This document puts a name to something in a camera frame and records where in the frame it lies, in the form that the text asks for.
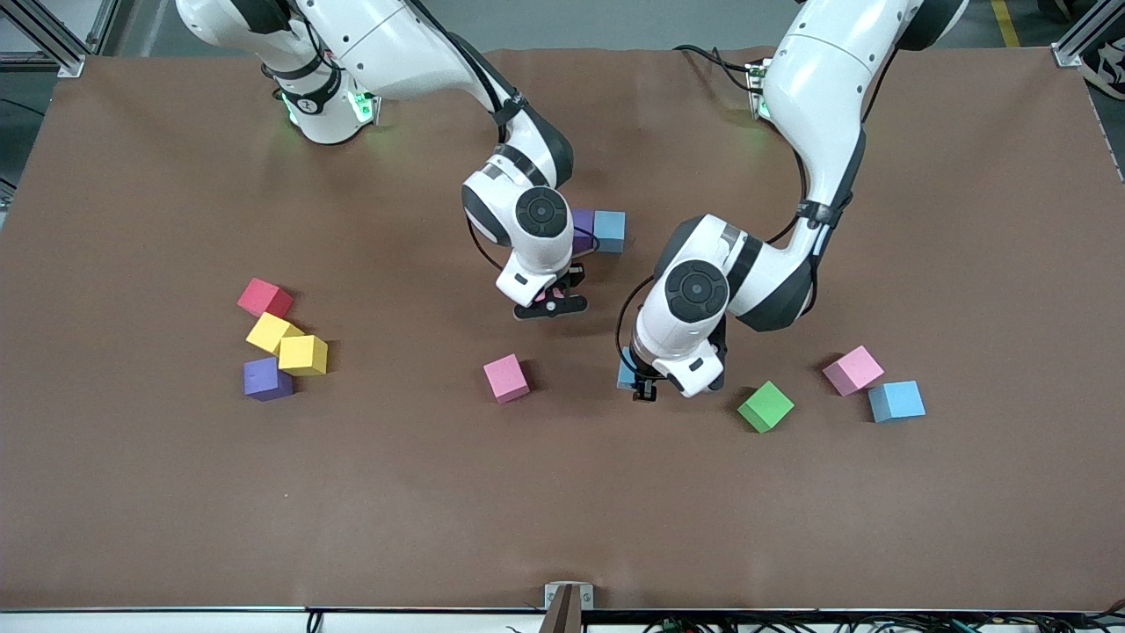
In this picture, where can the aluminium frame profile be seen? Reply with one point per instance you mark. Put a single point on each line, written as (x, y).
(1081, 40)
(44, 63)

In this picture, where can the base connector plate green light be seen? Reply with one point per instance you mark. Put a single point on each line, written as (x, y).
(756, 88)
(367, 107)

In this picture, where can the pale pink foam cube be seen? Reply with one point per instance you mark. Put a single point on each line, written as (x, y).
(852, 369)

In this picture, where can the white table edge rail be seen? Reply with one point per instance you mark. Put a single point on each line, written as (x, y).
(158, 622)

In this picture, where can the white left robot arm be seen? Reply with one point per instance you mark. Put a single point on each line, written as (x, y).
(817, 114)

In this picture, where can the purple foam cube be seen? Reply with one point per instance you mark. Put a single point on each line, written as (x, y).
(584, 230)
(264, 378)

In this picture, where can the green foam cube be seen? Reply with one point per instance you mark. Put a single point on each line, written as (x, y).
(765, 406)

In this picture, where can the black white patterned object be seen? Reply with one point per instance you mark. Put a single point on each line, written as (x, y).
(1107, 70)

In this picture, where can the blue foam cube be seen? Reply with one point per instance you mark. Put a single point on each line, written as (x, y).
(609, 230)
(896, 401)
(626, 369)

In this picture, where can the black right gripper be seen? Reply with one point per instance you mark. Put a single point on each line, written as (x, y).
(573, 275)

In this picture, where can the grey metal mounting bracket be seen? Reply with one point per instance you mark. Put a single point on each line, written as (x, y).
(569, 598)

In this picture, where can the rose red foam cube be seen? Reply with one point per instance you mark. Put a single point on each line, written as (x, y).
(264, 297)

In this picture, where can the yellow foam cube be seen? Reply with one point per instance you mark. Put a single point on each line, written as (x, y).
(303, 354)
(271, 331)

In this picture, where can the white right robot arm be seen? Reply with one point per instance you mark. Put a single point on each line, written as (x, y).
(330, 119)

